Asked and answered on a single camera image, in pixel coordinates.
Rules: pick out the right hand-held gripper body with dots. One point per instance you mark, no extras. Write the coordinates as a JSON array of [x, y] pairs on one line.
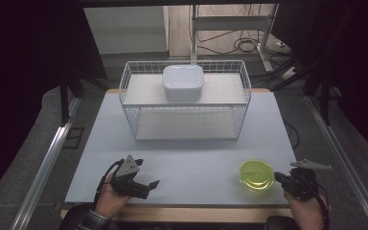
[[302, 183]]

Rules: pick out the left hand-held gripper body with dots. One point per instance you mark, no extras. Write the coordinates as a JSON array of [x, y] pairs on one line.
[[127, 179]]

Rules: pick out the green translucent container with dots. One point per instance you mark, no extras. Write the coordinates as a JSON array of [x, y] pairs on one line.
[[256, 176]]

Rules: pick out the white square lidded container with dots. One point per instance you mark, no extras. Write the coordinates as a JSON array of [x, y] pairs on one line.
[[182, 81]]

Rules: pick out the person's left hand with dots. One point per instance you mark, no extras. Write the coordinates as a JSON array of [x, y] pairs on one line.
[[111, 201]]

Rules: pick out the person's right hand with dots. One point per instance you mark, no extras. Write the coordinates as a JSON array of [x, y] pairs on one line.
[[306, 212]]

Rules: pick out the black floor grate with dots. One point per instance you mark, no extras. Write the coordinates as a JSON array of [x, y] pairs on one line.
[[74, 137]]

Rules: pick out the black metal stand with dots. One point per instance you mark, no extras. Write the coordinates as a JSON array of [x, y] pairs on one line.
[[324, 96], [64, 102]]

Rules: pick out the white panel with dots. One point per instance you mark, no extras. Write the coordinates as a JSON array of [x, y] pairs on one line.
[[124, 28]]

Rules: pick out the aluminium floor rail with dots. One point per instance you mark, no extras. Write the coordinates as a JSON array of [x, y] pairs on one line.
[[41, 172], [348, 172]]

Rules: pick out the white metal desk frame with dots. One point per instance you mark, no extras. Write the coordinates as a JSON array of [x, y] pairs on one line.
[[230, 23]]

